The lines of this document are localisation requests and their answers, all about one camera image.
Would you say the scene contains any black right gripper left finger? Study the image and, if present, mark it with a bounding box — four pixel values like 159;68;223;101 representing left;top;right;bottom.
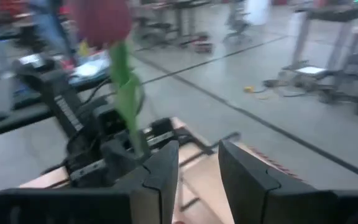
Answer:
0;140;180;224

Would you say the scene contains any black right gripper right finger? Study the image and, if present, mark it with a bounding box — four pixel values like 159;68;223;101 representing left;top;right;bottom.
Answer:
218;139;358;224

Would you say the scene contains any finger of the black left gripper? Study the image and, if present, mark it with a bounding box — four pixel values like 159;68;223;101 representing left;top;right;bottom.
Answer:
134;135;154;162
100;138;136;175

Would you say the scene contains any person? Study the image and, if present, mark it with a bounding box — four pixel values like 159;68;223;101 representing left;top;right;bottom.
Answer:
28;0;74;58

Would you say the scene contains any grey work table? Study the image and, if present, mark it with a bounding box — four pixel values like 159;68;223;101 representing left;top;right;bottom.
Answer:
292;4;358;75

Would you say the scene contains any yellow extension cable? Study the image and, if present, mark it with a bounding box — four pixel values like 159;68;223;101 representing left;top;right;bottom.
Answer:
243;85;272;100

